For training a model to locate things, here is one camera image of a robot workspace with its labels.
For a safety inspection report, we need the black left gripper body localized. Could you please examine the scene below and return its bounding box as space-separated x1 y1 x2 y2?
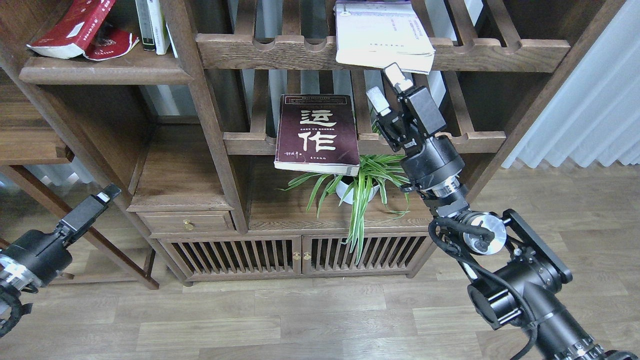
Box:
0 196 108 289

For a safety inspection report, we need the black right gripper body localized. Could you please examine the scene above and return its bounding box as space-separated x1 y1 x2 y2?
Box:
379 86 465 193

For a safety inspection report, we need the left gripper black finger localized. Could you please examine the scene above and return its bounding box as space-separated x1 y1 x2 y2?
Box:
96 183 122 204

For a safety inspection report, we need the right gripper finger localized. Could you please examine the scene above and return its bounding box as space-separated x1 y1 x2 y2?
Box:
366 86 392 116
382 63 414 94

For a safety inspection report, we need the white book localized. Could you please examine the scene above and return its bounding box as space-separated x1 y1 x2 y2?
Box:
146 0 170 55
334 0 435 75

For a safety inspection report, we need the red book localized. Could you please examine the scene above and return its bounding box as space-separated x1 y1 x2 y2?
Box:
27 0 139 61

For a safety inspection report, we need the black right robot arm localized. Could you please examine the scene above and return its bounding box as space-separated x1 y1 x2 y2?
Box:
366 63 638 360

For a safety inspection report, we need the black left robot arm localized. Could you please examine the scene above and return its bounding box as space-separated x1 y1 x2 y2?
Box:
0 183 121 337

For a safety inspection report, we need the green spider plant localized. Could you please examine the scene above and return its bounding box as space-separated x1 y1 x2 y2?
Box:
284 154 409 264

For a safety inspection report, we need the dark brown book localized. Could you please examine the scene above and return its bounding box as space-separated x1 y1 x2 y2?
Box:
273 94 361 176

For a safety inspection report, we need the brass drawer knob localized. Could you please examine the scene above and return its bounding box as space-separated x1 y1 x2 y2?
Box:
183 219 195 231

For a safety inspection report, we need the white plant pot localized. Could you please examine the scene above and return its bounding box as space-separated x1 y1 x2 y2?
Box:
335 176 380 205

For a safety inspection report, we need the dark wooden bookshelf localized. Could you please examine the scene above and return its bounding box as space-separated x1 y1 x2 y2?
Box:
1 0 624 283

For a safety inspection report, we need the white upright book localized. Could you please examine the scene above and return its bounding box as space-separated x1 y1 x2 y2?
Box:
146 0 170 55

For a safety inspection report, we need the grey upright book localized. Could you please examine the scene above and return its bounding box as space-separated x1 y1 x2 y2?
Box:
135 0 156 51

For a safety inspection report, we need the white curtain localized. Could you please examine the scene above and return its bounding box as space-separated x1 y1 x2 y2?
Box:
502 0 640 169

